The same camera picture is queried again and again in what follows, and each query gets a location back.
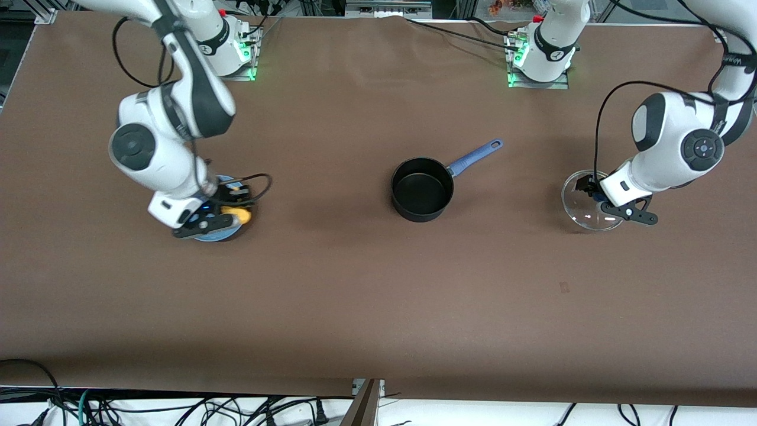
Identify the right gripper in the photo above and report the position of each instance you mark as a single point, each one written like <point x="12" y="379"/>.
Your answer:
<point x="227" y="193"/>

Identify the glass lid with blue knob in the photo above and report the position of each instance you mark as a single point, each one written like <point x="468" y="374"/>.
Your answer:
<point x="582" y="216"/>

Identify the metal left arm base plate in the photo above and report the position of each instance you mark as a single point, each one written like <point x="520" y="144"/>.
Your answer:
<point x="562" y="84"/>

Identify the small orange toy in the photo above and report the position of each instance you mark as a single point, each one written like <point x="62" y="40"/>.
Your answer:
<point x="495" y="6"/>

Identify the aluminium profile beam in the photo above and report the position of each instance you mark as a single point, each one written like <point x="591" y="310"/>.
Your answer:
<point x="362" y="405"/>

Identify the brown table cover sheet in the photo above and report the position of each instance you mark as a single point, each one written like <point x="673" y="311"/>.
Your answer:
<point x="355" y="296"/>

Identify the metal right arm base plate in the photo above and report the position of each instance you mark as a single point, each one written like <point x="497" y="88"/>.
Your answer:
<point x="242" y="74"/>

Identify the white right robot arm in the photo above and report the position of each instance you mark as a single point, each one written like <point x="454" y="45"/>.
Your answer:
<point x="154" y="130"/>

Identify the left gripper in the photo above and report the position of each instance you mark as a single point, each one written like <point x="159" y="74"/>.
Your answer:
<point x="592" y="186"/>

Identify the yellow potato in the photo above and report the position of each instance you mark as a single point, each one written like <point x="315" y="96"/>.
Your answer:
<point x="242" y="216"/>

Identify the grey metal box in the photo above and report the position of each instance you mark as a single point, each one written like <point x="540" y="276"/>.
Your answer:
<point x="387" y="7"/>

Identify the aluminium frame corner profile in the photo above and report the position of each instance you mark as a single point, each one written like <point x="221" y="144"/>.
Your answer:
<point x="46" y="15"/>

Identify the blue round plate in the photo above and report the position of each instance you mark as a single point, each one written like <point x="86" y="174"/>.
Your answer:
<point x="213" y="238"/>

